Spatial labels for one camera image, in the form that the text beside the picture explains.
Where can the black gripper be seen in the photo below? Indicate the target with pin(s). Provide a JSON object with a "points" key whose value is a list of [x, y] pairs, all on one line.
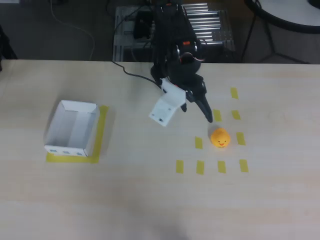
{"points": [[198, 93]]}

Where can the yellow rubber duck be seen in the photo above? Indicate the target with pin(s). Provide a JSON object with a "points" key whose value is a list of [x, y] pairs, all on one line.
{"points": [[220, 137]]}

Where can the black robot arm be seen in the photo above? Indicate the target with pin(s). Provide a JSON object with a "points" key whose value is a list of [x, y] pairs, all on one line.
{"points": [[170, 30]]}

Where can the white cardboard box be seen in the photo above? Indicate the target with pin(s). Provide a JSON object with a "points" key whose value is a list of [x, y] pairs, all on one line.
{"points": [[67, 130]]}

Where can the short yellow tape mark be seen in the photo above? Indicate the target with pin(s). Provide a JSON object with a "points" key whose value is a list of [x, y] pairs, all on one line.
{"points": [[234, 93]]}

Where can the aluminium roller rack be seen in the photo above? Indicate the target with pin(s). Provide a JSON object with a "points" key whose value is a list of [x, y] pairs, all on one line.
{"points": [[215, 27]]}

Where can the round white table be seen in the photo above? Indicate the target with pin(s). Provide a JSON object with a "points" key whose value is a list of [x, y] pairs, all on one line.
{"points": [[287, 12]]}

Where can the dark bulky object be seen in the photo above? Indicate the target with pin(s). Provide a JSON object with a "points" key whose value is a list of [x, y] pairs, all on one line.
{"points": [[6, 47]]}

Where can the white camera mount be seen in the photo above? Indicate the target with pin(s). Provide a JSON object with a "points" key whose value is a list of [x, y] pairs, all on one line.
{"points": [[165, 110]]}

